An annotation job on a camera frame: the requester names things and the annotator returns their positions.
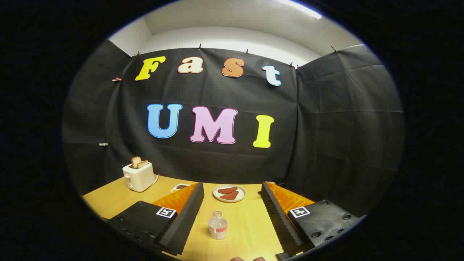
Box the clear plastic juice bottle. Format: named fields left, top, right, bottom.
left=208, top=211, right=228, bottom=240

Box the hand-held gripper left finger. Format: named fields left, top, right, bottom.
left=103, top=182, right=205, bottom=256

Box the wooden table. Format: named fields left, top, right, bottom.
left=83, top=175, right=316, bottom=261

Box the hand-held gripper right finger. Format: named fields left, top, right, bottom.
left=260, top=181, right=367, bottom=261

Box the cream toaster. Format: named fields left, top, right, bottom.
left=123, top=162, right=155, bottom=192

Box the white round plate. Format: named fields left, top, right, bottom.
left=212, top=185, right=247, bottom=203

